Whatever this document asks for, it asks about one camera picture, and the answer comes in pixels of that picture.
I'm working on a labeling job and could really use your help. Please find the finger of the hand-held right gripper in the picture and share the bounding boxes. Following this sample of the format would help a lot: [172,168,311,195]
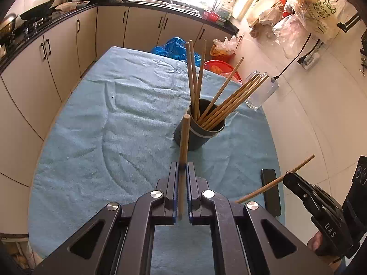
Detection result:
[283,177,354,259]
[286,171,345,210]

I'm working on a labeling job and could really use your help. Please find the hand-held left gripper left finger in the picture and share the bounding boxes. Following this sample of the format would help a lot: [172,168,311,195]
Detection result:
[31,162,180,275]

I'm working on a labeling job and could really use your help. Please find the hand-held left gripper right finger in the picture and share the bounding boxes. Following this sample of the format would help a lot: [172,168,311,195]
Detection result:
[186,162,334,275]

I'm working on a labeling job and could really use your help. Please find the wooden chopstick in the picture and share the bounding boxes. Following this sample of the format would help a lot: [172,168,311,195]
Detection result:
[236,155,315,204]
[178,114,191,221]

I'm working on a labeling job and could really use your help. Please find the dark grey utensil cup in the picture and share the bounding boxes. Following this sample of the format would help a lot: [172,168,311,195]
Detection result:
[174,98,226,151]

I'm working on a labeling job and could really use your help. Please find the bunch of wooden chopsticks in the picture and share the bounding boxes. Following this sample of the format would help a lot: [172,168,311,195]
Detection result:
[186,39,270,131]

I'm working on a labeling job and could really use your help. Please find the person's right hand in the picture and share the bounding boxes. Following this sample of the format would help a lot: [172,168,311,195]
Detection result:
[307,231,345,267]

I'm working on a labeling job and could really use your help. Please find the black phone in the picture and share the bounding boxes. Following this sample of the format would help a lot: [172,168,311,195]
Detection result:
[260,168,282,217]

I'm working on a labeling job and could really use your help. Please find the blue towel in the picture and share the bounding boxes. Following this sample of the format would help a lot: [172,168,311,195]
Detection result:
[29,46,286,275]

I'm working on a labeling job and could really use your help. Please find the glass pitcher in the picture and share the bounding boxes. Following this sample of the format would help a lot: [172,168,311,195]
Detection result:
[244,70,280,111]

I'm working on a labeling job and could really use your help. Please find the white power strip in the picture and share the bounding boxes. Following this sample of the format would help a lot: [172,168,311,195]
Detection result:
[297,50,322,71]

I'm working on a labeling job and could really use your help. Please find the red basin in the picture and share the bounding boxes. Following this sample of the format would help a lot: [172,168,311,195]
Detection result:
[204,60,243,85]

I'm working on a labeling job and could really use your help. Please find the blue plastic bag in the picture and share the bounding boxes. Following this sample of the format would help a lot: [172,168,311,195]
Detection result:
[150,37,204,69]

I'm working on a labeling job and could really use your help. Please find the orange plastic bag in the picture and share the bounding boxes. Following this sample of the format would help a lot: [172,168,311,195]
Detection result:
[210,36,238,56]

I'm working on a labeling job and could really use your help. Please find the clear plastic bag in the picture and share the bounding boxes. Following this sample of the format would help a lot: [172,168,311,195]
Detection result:
[272,14,309,59]

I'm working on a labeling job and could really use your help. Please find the black kitchen countertop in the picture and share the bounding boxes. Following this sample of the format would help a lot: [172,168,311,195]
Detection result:
[0,0,240,72]

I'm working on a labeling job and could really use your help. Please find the white plastic bags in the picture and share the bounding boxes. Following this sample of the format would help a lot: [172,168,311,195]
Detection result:
[287,0,346,41]

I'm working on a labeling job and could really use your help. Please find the red basket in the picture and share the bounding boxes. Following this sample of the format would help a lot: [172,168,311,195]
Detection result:
[203,10,221,22]

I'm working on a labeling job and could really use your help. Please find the steel sink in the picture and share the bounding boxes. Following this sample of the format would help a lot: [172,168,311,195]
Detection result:
[129,0,201,16]

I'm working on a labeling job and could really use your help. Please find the green white container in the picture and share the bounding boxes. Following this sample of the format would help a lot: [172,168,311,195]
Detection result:
[218,4,233,20]

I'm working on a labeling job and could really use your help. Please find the beige kitchen cabinet row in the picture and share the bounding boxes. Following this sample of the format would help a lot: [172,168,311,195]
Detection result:
[0,4,238,195]

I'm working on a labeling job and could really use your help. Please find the white plate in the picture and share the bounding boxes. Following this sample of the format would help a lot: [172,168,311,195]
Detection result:
[56,0,91,10]

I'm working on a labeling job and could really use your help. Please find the gas stove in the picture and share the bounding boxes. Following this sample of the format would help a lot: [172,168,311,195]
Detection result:
[17,14,55,39]

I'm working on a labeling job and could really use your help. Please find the black frying pan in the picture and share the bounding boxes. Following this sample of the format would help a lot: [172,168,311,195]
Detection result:
[19,0,68,20]

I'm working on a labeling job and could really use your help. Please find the silver wok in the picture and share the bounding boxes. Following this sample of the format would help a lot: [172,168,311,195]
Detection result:
[0,13,19,39]

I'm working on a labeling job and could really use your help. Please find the black power cable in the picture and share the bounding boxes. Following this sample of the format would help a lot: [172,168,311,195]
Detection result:
[272,33,320,81]

